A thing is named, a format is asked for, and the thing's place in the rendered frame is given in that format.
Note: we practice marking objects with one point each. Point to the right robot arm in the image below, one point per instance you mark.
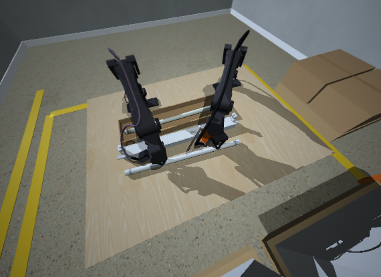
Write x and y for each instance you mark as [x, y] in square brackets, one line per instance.
[139, 106]

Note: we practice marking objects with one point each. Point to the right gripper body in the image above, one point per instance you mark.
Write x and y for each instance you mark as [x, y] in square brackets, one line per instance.
[144, 153]

